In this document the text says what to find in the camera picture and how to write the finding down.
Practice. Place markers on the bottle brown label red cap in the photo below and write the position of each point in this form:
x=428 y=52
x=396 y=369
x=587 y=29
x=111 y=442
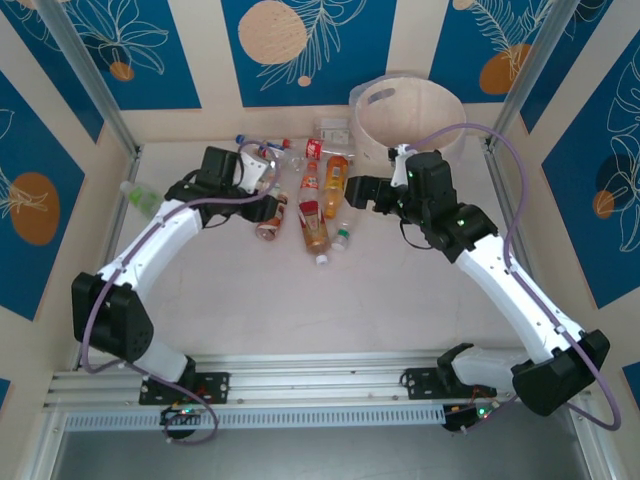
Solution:
x=270 y=230

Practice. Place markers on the tea bottle red gold label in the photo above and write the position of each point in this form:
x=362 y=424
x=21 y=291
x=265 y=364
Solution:
x=314 y=227

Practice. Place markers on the clear bottle orange cap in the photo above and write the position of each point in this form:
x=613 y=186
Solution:
x=309 y=181

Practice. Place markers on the Pepsi bottle blue label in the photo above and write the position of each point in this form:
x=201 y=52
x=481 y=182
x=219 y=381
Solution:
x=264 y=149

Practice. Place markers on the Coca-Cola bottle red label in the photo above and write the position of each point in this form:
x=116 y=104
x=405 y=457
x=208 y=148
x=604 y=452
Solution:
x=313 y=148

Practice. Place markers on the square clear bottle white label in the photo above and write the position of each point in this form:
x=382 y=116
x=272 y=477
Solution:
x=332 y=131

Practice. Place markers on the clear bottle green label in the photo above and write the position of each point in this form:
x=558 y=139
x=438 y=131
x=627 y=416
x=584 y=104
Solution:
x=142 y=199

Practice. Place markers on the white plastic bin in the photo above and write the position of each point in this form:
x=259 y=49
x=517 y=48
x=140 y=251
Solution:
x=415 y=115

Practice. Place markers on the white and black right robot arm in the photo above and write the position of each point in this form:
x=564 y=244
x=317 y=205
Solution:
x=510 y=290

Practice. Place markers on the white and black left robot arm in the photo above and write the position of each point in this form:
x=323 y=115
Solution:
x=150 y=240

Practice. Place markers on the right controller board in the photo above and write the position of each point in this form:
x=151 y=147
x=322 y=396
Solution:
x=457 y=420

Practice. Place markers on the controller board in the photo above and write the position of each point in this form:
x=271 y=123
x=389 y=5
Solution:
x=182 y=412
x=457 y=420

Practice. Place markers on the left controller board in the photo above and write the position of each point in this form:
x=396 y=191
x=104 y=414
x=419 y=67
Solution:
x=182 y=412

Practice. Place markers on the aluminium side rail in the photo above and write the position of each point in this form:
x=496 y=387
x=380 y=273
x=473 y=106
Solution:
x=118 y=225
x=496 y=165

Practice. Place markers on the aluminium frame post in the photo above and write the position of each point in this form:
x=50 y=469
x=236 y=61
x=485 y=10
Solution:
x=85 y=65
x=530 y=65

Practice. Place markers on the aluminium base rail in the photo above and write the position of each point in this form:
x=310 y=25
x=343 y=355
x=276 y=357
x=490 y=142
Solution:
x=320 y=380

